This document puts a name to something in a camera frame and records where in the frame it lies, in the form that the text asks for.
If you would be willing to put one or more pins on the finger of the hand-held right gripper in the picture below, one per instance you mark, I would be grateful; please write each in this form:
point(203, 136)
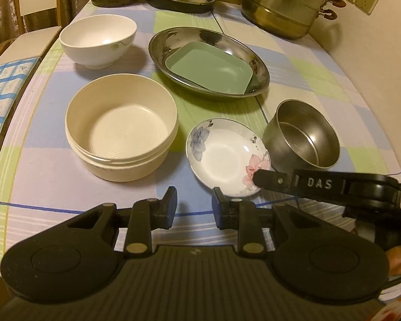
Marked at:
point(264, 179)

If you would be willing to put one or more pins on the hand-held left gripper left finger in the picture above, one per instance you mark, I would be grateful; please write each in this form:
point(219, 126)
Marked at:
point(168, 207)

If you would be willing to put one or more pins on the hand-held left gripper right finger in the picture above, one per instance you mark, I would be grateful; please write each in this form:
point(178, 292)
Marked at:
point(219, 209)

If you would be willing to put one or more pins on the small floral white dish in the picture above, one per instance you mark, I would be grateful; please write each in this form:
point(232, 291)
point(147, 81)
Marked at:
point(224, 153)

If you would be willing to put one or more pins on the stainless steel bowl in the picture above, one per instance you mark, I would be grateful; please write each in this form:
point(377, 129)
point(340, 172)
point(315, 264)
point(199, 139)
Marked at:
point(307, 133)

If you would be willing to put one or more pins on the large cream plastic bowl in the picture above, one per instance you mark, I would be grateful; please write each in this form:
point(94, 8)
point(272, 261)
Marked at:
point(120, 130)

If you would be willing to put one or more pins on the green rectangular plate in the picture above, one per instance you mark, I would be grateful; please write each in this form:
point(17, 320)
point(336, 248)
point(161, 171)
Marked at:
point(207, 68)

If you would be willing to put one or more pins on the oval stainless steel plate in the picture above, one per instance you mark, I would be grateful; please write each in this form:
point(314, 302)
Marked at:
point(204, 38)

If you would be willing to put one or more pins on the white porcelain bowl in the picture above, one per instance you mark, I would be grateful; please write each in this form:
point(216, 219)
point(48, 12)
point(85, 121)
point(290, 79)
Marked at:
point(97, 36)

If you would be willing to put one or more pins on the checked pastel tablecloth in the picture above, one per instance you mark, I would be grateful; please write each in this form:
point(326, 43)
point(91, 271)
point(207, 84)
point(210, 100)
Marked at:
point(36, 174)

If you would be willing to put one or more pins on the stainless steel steamer pot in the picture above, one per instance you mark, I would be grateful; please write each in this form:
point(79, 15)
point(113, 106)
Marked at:
point(280, 6)

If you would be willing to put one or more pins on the blue patterned white cloth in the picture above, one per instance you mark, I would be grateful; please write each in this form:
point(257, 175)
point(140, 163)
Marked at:
point(5, 90)

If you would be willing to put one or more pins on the white chair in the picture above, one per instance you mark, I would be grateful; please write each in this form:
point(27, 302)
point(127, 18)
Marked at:
point(30, 41)

